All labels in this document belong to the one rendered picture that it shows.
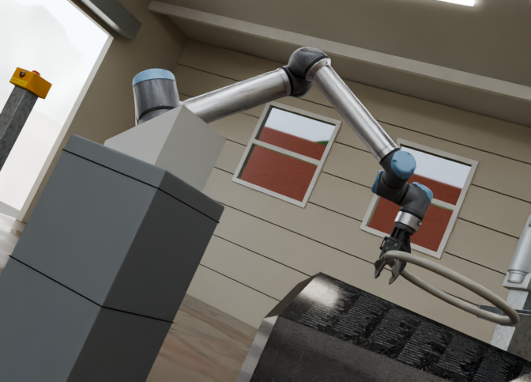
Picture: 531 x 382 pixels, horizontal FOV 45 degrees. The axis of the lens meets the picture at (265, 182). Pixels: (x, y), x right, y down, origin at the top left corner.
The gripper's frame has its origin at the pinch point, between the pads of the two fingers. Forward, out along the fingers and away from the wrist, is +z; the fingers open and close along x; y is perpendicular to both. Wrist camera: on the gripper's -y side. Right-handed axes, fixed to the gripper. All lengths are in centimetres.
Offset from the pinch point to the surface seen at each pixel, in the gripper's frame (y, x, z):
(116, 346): 71, -37, 58
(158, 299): 62, -39, 41
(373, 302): -24.1, -10.7, 7.5
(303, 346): -4.0, -20.3, 35.1
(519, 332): -112, 25, -15
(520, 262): -108, 14, -47
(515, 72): -450, -159, -334
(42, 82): 62, -155, -14
